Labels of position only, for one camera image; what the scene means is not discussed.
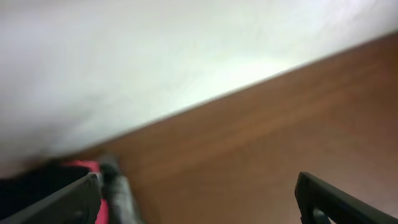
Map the grey folded shirt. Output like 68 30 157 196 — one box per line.
98 154 146 224

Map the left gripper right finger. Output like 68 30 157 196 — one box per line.
295 172 397 224

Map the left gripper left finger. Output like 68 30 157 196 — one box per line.
1 173 101 224

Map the red folded t-shirt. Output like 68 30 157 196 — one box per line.
63 160 109 224

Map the black t-shirt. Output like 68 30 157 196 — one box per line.
1 161 90 220

